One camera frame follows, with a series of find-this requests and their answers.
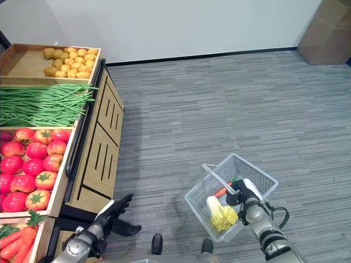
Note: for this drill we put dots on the black baseboard strip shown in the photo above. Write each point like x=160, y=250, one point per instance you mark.
x=192, y=58

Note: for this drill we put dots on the red tomato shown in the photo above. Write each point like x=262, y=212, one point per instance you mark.
x=22, y=183
x=61, y=135
x=5, y=183
x=1, y=201
x=53, y=162
x=33, y=166
x=45, y=180
x=38, y=199
x=12, y=148
x=56, y=147
x=42, y=136
x=36, y=150
x=15, y=202
x=24, y=134
x=11, y=164

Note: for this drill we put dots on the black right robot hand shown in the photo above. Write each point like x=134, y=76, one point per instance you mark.
x=241, y=193

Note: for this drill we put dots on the green long beans pile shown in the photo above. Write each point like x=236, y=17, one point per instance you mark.
x=41, y=105

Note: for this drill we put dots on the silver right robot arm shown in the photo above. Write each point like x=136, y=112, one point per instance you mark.
x=274, y=241

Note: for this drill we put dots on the white plastic shopping basket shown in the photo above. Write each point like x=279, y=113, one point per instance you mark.
x=201, y=200

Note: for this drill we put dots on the orange carrot with green top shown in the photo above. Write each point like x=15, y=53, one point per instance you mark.
x=26, y=241
x=11, y=237
x=221, y=192

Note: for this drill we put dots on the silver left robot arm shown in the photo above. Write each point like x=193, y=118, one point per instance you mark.
x=79, y=243

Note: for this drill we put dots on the yellow white napa cabbage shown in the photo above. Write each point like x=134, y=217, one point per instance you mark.
x=220, y=216

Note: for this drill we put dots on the wooden tomato crate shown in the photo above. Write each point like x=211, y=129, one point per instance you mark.
x=59, y=191

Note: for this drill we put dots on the brown cardboard box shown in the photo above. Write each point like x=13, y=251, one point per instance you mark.
x=326, y=35

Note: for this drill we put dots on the purple sweet potato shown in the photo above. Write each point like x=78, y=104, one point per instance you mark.
x=5, y=136

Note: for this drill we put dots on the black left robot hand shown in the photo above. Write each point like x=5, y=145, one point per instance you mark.
x=118, y=209

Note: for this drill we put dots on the large yellow potato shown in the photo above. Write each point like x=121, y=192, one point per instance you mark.
x=48, y=53

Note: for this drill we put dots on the dark right robot foot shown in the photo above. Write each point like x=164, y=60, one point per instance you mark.
x=207, y=246

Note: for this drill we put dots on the black metal stand rail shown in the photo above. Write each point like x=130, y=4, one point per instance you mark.
x=73, y=153

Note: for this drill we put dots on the wooden carrot crate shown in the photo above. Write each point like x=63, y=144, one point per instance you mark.
x=41, y=241

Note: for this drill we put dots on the wooden produce stand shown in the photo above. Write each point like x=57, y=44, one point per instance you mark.
x=101, y=142

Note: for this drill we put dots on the dark left robot foot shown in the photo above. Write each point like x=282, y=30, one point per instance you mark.
x=157, y=243

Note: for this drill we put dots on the dark robot foot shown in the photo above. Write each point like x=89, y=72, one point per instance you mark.
x=157, y=243
x=207, y=246

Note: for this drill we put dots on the wooden potato crate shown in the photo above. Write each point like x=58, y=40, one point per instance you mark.
x=24, y=63

